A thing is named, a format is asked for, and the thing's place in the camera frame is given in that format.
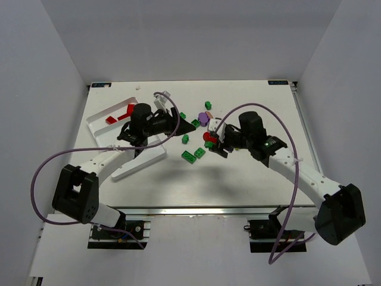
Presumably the green rounded lego brick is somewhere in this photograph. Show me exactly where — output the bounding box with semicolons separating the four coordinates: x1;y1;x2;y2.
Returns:
204;141;215;149

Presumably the red rounded lego brick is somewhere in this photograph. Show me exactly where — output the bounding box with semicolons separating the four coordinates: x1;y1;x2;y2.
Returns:
202;132;217;144

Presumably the green small lego brick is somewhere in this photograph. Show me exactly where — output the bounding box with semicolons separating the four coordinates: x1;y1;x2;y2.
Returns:
105;116;117;125

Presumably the red sloped lego brick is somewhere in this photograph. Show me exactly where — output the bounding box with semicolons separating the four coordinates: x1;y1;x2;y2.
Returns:
126;104;135;116

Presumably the red long lego brick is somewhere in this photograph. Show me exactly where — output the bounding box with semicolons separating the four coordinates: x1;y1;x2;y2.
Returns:
117;113;130;121

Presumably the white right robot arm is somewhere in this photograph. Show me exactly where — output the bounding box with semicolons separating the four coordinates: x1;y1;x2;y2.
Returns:
208;111;366;245

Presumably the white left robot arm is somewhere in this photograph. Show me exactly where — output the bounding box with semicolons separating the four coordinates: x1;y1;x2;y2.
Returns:
52;103;196;228

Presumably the green flat brick far left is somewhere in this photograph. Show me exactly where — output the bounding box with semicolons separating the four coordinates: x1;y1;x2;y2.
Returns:
182;134;189;144

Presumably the green square brick middle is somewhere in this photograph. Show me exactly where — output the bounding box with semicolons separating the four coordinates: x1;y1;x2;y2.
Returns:
191;119;200;128

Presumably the green flat square brick lower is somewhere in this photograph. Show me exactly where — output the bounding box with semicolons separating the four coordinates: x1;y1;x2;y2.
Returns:
194;148;206;158

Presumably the purple rounded lego stack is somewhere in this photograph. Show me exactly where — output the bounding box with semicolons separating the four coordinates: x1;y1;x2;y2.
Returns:
198;111;213;127

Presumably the green flat long brick lower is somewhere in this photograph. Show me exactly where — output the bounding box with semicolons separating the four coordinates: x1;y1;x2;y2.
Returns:
181;151;197;164

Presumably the green small brick top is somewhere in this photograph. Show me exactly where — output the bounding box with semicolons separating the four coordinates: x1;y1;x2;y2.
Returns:
205;101;212;110

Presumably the white divided sorting tray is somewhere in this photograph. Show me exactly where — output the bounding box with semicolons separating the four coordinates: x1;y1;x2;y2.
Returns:
86;97;168;182

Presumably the blue label sticker right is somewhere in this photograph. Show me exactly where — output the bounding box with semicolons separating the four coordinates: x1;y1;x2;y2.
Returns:
267;80;289;85

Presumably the blue label sticker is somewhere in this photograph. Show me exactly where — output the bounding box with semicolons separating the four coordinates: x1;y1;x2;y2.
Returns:
90;82;111;88
267;80;289;85

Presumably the blue label sticker left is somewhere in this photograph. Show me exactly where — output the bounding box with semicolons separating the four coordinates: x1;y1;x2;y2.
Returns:
90;82;111;88

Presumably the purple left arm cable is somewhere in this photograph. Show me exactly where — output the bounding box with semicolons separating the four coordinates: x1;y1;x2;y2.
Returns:
30;91;181;250

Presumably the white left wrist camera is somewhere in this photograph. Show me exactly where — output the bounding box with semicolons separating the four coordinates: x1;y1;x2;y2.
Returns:
154;91;171;111

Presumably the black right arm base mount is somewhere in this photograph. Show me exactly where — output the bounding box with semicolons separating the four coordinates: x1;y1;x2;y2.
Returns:
242;206;307;254

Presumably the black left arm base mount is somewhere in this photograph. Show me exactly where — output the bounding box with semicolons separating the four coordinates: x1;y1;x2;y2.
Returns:
88;216;151;250

